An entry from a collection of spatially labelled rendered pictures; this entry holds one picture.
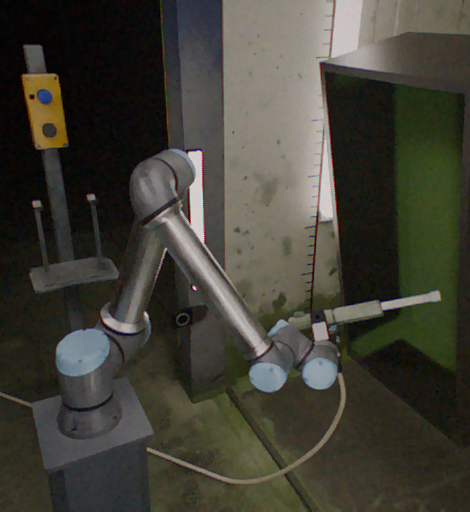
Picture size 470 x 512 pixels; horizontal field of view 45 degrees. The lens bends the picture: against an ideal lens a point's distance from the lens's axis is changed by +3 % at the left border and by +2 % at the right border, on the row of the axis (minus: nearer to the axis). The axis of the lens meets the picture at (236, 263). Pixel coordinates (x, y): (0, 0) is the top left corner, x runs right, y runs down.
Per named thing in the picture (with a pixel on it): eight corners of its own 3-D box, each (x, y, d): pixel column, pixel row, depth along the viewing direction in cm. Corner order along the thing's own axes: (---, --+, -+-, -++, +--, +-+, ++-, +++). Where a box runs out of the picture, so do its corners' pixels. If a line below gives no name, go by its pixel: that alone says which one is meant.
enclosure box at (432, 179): (411, 320, 248) (407, 31, 187) (539, 403, 200) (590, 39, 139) (346, 354, 237) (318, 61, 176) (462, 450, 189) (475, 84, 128)
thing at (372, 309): (303, 380, 189) (284, 317, 186) (304, 374, 194) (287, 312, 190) (455, 356, 175) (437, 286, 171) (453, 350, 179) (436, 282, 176)
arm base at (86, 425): (63, 448, 163) (59, 420, 158) (53, 408, 178) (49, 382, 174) (129, 427, 170) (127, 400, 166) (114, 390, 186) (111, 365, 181)
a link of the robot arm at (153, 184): (132, 161, 129) (293, 388, 139) (158, 149, 140) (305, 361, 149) (101, 186, 136) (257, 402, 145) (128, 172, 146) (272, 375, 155)
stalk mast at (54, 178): (90, 399, 281) (39, 45, 211) (93, 406, 276) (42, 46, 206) (78, 402, 279) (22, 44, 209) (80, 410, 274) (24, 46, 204)
